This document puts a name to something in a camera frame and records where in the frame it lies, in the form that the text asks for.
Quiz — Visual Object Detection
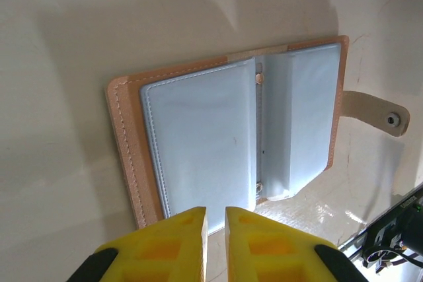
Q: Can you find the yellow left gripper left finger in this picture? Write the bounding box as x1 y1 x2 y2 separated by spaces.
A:
65 205 210 282

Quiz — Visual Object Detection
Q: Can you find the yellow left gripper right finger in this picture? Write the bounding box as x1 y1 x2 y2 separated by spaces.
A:
224 205 365 282

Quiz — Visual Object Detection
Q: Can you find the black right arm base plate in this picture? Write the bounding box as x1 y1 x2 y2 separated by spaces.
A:
358 184 423 246

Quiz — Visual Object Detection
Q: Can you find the tan leather card holder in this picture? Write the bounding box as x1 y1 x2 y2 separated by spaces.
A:
104 34 411 235

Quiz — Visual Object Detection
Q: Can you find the aluminium front frame rail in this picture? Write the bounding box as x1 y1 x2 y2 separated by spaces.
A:
335 225 367 255

